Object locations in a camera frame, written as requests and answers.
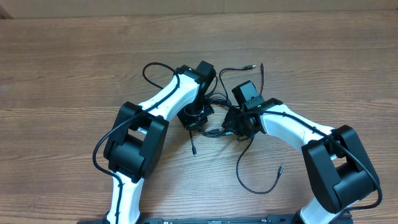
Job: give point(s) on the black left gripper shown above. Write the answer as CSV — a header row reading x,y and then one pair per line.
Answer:
x,y
189,122

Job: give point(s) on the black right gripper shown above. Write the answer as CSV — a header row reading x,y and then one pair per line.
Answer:
x,y
230,126

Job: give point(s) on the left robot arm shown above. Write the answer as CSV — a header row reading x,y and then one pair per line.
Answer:
x,y
134,145

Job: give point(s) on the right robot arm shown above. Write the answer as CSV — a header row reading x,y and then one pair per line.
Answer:
x,y
338,167

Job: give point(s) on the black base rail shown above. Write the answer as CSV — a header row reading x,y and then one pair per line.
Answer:
x,y
214,220

